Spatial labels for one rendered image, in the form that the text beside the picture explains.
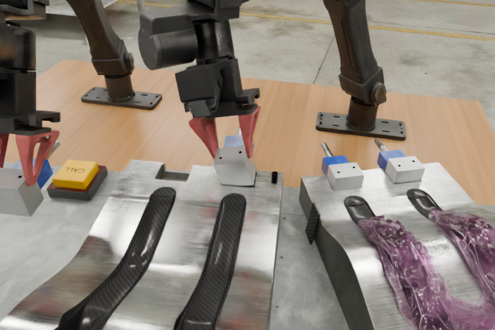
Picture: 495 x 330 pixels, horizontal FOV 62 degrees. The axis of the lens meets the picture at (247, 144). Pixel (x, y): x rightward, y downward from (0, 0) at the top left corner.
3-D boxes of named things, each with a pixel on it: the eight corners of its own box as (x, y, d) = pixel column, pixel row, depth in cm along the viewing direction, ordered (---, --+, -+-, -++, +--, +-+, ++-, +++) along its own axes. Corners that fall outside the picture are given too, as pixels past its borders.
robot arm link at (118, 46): (127, 77, 99) (81, -38, 70) (99, 78, 98) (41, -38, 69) (130, 57, 101) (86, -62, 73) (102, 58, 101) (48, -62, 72)
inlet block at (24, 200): (46, 154, 67) (36, 127, 64) (75, 157, 66) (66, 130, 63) (-3, 213, 57) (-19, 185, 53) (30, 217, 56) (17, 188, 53)
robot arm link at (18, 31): (18, 77, 50) (17, 18, 49) (-31, 74, 49) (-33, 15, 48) (43, 78, 56) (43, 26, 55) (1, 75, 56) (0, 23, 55)
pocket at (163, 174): (165, 178, 71) (163, 161, 69) (195, 181, 70) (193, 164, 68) (157, 196, 67) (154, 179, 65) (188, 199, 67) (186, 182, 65)
